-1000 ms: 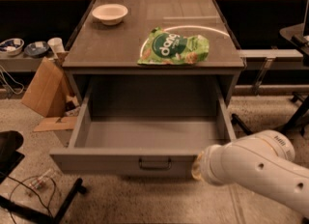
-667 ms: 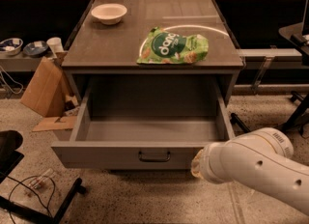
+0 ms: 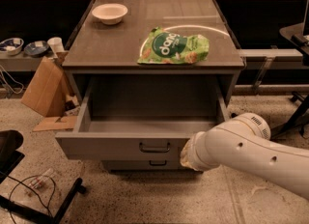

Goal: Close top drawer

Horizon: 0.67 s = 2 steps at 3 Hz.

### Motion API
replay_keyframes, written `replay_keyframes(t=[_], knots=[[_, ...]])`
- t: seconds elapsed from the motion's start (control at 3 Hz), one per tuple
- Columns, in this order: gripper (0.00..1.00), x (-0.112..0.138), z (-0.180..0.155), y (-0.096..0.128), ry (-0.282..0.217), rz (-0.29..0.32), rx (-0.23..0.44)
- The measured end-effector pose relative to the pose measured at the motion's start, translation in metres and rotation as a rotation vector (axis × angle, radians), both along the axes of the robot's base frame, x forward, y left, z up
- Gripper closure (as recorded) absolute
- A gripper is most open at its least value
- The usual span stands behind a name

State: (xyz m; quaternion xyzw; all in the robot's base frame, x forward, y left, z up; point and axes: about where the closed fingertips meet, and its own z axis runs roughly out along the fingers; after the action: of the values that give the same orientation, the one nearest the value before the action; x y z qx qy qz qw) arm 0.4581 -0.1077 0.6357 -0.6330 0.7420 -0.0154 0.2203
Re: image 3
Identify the white cable at left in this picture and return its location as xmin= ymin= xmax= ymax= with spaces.
xmin=0 ymin=65 xmax=25 ymax=96

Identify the grey drawer cabinet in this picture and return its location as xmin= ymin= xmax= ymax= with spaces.
xmin=61 ymin=0 xmax=246 ymax=172

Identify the grey drawer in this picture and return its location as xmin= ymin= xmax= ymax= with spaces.
xmin=102 ymin=160 xmax=183 ymax=171
xmin=56 ymin=74 xmax=226 ymax=161

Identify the black cable on floor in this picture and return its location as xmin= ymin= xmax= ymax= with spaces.
xmin=6 ymin=174 xmax=57 ymax=224

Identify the blue patterned bowl right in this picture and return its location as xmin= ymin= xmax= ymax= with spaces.
xmin=24 ymin=41 xmax=49 ymax=57

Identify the grey top drawer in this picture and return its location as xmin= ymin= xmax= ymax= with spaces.
xmin=56 ymin=74 xmax=226 ymax=161

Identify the flat cardboard piece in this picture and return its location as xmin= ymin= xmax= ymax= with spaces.
xmin=33 ymin=116 xmax=77 ymax=131

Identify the white paper cup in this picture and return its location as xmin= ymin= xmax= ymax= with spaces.
xmin=47 ymin=37 xmax=65 ymax=54

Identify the blue patterned bowl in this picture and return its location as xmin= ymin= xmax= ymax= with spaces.
xmin=0 ymin=38 xmax=24 ymax=56
xmin=24 ymin=41 xmax=49 ymax=57

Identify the black chair seat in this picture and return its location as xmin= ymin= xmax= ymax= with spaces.
xmin=0 ymin=130 xmax=23 ymax=183

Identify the grey bottom drawer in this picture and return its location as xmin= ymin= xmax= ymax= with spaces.
xmin=102 ymin=160 xmax=183 ymax=171

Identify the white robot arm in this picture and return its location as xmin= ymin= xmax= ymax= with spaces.
xmin=181 ymin=113 xmax=309 ymax=199

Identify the white bowl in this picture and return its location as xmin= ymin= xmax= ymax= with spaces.
xmin=92 ymin=3 xmax=127 ymax=25

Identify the green snack bag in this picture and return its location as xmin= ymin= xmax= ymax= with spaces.
xmin=137 ymin=27 xmax=210 ymax=65

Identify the brown cardboard box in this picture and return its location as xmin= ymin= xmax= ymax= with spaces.
xmin=21 ymin=57 xmax=72 ymax=117

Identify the blue patterned bowl left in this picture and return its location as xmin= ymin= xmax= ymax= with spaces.
xmin=0 ymin=38 xmax=24 ymax=56

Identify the black floor frame bar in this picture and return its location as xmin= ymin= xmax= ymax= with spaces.
xmin=0 ymin=178 xmax=86 ymax=224

